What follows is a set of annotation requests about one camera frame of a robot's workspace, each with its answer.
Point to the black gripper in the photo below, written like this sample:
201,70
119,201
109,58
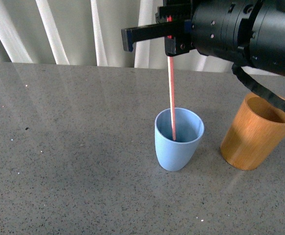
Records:
173,20

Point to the pink chopstick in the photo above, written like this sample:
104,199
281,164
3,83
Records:
172,94

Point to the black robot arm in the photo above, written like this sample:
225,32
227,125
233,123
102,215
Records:
245,32

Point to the light blue plastic cup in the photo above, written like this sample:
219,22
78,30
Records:
173,155

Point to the orange wooden chopstick holder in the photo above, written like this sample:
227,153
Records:
256,130

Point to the white pleated curtain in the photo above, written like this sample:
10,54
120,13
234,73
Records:
78,32

